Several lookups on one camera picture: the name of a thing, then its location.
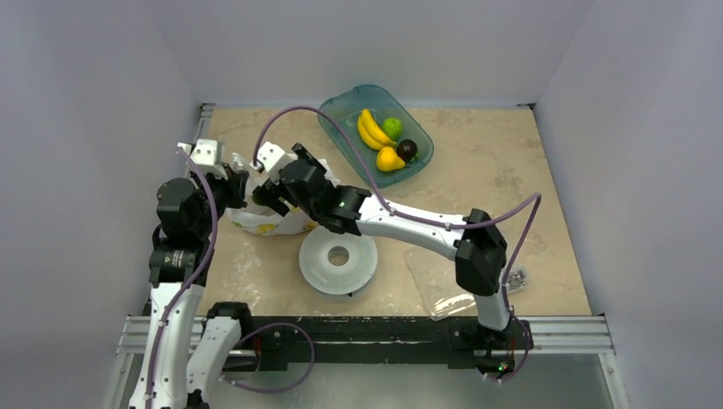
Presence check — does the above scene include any purple cable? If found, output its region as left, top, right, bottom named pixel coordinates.
left=252, top=106, right=542, bottom=385
left=143, top=147, right=315, bottom=409

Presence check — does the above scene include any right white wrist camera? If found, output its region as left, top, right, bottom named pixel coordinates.
left=250, top=141, right=298, bottom=183

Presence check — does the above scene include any yellow fake pear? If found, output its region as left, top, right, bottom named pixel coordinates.
left=376, top=147, right=406, bottom=172

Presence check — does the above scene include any white plastic bag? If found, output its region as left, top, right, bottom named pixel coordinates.
left=224, top=176, right=319, bottom=237

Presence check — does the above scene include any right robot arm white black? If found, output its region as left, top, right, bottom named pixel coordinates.
left=252, top=141, right=512, bottom=347

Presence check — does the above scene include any teal plastic tray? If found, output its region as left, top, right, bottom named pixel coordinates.
left=318, top=84, right=434, bottom=188

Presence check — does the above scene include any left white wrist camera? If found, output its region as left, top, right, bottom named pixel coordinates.
left=176, top=139, right=229, bottom=180

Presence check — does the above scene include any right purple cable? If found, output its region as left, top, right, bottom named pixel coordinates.
left=252, top=106, right=542, bottom=385

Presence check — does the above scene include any green fake lime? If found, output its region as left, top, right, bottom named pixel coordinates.
left=381, top=117, right=402, bottom=141

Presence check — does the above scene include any clear plastic screw box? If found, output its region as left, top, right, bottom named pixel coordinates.
left=405, top=248, right=529, bottom=320

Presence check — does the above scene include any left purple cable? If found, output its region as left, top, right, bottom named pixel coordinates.
left=143, top=147, right=315, bottom=409

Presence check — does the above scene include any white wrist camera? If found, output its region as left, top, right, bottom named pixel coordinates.
left=176, top=139, right=229, bottom=180
left=250, top=141, right=298, bottom=183

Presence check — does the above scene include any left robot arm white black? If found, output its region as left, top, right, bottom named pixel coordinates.
left=128, top=164, right=249, bottom=408

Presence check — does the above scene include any yellow fake banana bunch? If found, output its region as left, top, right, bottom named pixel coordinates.
left=357, top=109, right=396, bottom=151

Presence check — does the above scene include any dark purple fake plum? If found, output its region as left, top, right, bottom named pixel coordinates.
left=396, top=139, right=418, bottom=163

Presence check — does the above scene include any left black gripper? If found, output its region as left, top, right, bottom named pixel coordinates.
left=189, top=162, right=248, bottom=237

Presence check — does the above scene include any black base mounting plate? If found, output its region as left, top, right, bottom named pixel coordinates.
left=229, top=316, right=535, bottom=375

